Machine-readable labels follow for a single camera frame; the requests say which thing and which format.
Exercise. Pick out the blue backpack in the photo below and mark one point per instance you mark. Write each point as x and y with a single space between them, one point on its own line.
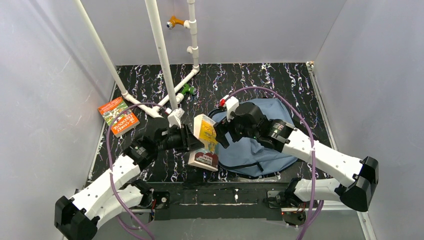
248 157

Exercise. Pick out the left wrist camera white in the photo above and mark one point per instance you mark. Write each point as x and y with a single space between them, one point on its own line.
174 118

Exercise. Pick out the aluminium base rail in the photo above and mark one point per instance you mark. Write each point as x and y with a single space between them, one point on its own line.
228 200

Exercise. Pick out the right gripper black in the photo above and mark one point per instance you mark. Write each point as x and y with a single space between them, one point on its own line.
224 127

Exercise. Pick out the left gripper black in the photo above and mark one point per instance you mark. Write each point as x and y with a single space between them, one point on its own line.
191 139

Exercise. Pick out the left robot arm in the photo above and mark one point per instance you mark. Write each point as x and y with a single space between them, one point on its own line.
117 190

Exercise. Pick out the orange green treehouse book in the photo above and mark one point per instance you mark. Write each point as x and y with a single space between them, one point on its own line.
117 117

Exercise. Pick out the green white pipe fitting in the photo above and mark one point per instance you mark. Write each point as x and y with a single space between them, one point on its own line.
186 90

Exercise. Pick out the yellow illustrated cover book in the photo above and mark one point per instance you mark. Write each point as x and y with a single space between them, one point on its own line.
205 157

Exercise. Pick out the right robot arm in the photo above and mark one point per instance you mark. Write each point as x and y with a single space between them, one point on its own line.
353 180

